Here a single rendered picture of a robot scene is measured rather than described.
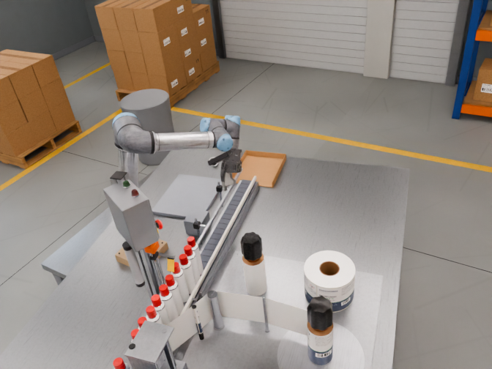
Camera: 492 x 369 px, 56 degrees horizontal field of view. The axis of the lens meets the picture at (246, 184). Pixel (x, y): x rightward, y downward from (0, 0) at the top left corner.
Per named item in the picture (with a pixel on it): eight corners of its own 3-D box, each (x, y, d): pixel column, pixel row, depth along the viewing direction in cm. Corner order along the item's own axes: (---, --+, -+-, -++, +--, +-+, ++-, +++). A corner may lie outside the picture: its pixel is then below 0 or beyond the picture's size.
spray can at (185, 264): (192, 296, 195) (184, 262, 183) (182, 292, 197) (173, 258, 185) (199, 288, 198) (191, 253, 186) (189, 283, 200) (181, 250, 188)
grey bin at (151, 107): (161, 172, 436) (147, 113, 400) (125, 162, 457) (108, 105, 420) (189, 148, 467) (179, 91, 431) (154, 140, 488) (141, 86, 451)
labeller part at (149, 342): (155, 364, 141) (154, 362, 140) (124, 356, 144) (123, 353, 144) (174, 328, 151) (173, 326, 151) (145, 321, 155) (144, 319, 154)
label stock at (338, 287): (319, 268, 201) (319, 244, 192) (362, 286, 190) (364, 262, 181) (295, 299, 188) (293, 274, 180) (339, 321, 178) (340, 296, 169)
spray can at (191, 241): (199, 277, 203) (192, 244, 191) (189, 274, 205) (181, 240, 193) (206, 270, 206) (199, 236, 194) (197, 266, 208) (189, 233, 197)
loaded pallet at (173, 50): (170, 110, 543) (148, 10, 476) (117, 100, 579) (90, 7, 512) (220, 70, 626) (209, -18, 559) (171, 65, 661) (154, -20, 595)
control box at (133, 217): (135, 252, 160) (121, 211, 149) (116, 229, 172) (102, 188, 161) (161, 239, 165) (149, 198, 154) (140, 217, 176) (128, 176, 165)
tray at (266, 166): (272, 187, 260) (272, 181, 257) (230, 182, 268) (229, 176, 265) (286, 159, 282) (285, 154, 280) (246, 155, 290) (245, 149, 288)
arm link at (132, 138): (121, 138, 180) (236, 133, 200) (117, 125, 188) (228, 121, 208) (121, 163, 186) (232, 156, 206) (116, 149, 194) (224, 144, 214)
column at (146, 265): (159, 304, 199) (120, 179, 160) (151, 302, 201) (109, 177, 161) (164, 296, 203) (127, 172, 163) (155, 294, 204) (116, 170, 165)
